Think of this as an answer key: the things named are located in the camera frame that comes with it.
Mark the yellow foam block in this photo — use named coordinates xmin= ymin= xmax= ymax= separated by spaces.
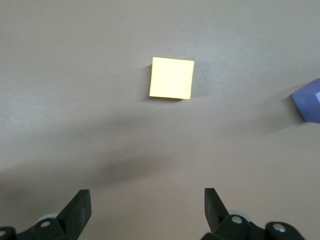
xmin=149 ymin=56 xmax=195 ymax=101

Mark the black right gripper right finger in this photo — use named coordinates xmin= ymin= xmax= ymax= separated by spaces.
xmin=200 ymin=187 xmax=307 ymax=240

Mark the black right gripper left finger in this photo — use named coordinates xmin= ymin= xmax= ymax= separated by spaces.
xmin=14 ymin=189 xmax=92 ymax=240

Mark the purple foam block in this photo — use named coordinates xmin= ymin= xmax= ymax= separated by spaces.
xmin=290 ymin=78 xmax=320 ymax=124

